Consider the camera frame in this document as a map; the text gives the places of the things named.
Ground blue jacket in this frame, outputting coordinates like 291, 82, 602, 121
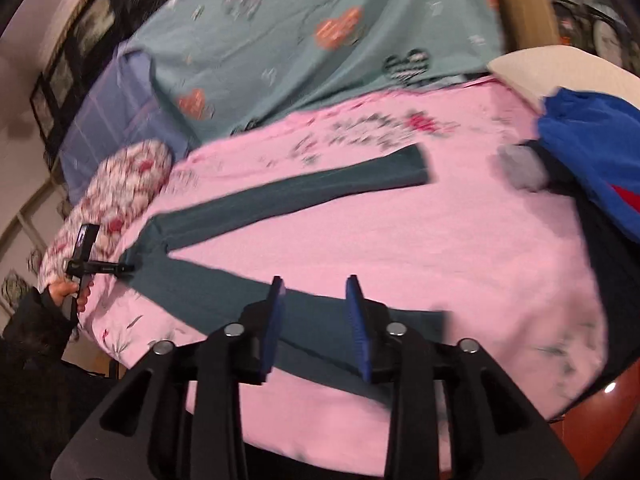
535, 87, 640, 243

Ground teal heart print quilt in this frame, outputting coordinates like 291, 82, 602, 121
117, 0, 506, 143

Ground white quilted pillow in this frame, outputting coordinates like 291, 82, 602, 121
487, 45, 640, 113

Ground dark green pants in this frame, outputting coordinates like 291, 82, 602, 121
120, 142, 453, 393

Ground wooden display cabinet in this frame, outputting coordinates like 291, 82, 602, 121
487, 0, 640, 68

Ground grey cloth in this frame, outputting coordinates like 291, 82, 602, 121
495, 144, 549, 192

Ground red floral pillow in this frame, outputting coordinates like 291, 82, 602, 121
40, 141, 173, 288

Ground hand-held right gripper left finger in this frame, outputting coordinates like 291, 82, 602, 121
50, 275, 288, 480

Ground pink floral bedsheet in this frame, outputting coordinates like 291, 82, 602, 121
40, 77, 618, 478

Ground dark garment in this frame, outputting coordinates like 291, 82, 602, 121
530, 145, 640, 361

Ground black framed wall pictures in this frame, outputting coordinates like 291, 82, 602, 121
29, 0, 151, 166

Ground person's left forearm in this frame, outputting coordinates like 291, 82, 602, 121
0, 287, 86, 361

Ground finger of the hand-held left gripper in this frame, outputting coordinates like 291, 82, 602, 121
102, 258, 136, 277

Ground person's left hand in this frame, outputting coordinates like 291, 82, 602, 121
50, 280, 94, 314

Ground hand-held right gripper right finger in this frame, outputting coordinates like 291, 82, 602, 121
345, 274, 581, 480

